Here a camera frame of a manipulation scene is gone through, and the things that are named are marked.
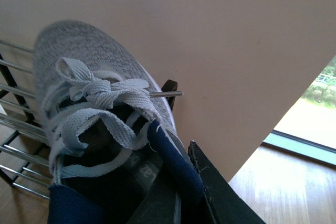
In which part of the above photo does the black metal shoe rack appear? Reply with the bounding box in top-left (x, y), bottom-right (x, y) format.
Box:
top-left (0, 39), bottom-right (179, 200)

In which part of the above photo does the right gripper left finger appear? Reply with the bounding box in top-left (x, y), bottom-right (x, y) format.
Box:
top-left (128, 165), bottom-right (181, 224)

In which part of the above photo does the grey sneaker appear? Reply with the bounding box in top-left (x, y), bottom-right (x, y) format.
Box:
top-left (34, 20), bottom-right (204, 223)

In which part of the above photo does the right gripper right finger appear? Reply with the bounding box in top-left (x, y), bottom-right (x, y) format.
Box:
top-left (188, 141), bottom-right (264, 223)

